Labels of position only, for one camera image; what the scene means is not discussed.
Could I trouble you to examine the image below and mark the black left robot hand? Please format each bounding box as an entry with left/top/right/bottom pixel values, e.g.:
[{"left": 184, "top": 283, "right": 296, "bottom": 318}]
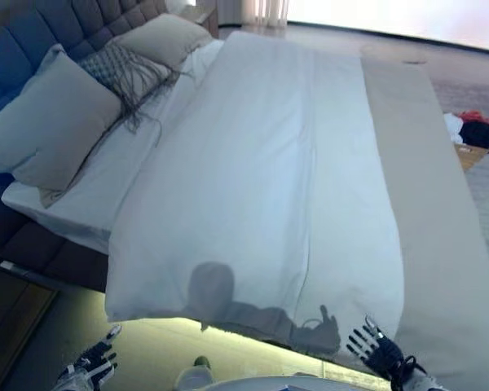
[{"left": 67, "top": 324, "right": 123, "bottom": 386}]

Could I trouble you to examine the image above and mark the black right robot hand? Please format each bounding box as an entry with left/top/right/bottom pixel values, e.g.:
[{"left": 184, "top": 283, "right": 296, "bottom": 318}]
[{"left": 346, "top": 314, "right": 407, "bottom": 378}]

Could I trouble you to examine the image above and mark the white duvet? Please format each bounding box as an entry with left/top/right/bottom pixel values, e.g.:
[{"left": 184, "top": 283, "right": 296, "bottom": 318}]
[{"left": 104, "top": 30, "right": 405, "bottom": 355}]

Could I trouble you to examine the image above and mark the beige bed runner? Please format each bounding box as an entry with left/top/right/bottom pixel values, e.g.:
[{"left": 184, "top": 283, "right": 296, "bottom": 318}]
[{"left": 360, "top": 56, "right": 489, "bottom": 391}]

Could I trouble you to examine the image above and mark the white fitted bed sheet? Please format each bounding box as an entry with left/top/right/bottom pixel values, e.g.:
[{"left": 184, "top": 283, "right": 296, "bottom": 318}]
[{"left": 2, "top": 38, "right": 225, "bottom": 256}]

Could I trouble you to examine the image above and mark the brown wooden nightstand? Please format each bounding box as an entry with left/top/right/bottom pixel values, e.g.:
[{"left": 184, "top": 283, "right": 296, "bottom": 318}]
[{"left": 0, "top": 254, "right": 60, "bottom": 391}]

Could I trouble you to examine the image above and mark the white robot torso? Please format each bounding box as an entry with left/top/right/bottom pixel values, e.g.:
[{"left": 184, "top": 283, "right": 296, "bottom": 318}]
[{"left": 199, "top": 372, "right": 396, "bottom": 391}]

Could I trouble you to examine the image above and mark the large beige pillow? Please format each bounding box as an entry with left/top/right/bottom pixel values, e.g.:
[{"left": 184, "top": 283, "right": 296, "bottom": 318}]
[{"left": 0, "top": 51, "right": 123, "bottom": 209}]

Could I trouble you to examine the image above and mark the black garment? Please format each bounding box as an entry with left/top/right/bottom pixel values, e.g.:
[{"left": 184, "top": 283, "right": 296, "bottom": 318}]
[{"left": 460, "top": 121, "right": 489, "bottom": 155}]

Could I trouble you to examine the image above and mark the white garment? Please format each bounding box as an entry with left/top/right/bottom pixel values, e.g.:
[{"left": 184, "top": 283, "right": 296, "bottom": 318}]
[{"left": 443, "top": 112, "right": 468, "bottom": 144}]

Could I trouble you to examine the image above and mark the red garment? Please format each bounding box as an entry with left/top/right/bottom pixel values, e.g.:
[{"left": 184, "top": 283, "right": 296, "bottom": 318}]
[{"left": 460, "top": 109, "right": 489, "bottom": 125}]

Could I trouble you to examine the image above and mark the grey patterned fringed cushion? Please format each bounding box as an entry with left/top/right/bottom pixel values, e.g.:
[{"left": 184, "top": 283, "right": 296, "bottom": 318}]
[{"left": 77, "top": 42, "right": 196, "bottom": 135}]

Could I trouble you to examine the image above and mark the light blue pillow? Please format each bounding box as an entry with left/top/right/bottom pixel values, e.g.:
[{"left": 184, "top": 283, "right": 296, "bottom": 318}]
[{"left": 0, "top": 43, "right": 68, "bottom": 131}]

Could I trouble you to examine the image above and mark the grey tufted headboard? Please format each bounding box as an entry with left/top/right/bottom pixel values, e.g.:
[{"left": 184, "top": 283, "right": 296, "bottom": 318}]
[{"left": 0, "top": 0, "right": 172, "bottom": 123}]

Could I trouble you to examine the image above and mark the light wooden nightstand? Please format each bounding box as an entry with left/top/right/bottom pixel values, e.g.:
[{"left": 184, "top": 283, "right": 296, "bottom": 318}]
[{"left": 178, "top": 7, "right": 219, "bottom": 40}]

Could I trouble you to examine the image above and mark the beige sheer curtain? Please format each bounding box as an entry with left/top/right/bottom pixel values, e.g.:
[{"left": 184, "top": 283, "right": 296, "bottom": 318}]
[{"left": 242, "top": 0, "right": 290, "bottom": 26}]

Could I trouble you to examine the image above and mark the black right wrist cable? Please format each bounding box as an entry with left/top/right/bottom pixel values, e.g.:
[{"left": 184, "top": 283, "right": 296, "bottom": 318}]
[{"left": 389, "top": 354, "right": 429, "bottom": 391}]

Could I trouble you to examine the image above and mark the dark upholstered bed frame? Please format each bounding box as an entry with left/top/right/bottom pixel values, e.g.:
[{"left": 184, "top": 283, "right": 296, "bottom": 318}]
[{"left": 0, "top": 170, "right": 111, "bottom": 294}]

